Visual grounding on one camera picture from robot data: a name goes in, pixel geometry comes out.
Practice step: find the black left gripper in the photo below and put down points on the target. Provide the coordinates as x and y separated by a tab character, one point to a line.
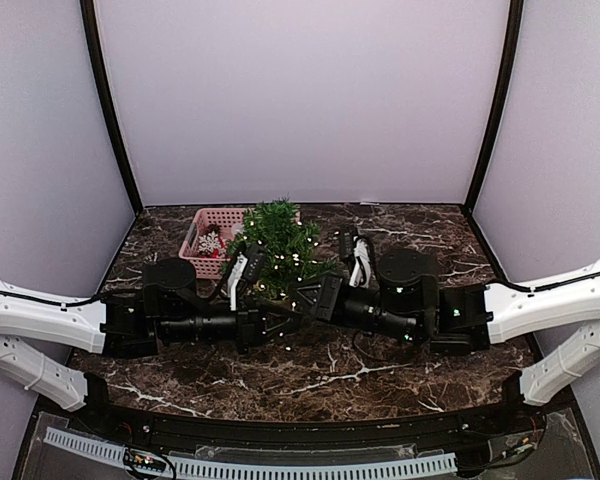
250	318

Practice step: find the white slotted cable duct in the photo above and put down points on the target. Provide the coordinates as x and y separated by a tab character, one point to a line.
144	464

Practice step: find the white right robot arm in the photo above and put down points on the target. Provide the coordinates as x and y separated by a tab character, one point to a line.
519	309

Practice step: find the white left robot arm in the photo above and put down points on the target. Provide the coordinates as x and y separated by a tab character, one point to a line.
76	322

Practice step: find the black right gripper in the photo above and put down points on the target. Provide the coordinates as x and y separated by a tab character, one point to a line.
331	288

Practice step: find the white snowflake ornament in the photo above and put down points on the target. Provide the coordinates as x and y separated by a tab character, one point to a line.
211	245

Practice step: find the pink plastic basket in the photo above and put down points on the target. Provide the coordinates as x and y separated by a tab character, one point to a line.
227	222

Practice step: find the small green christmas tree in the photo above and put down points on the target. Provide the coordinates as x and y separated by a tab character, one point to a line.
290	245

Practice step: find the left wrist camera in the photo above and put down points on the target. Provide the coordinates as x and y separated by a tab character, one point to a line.
247	268

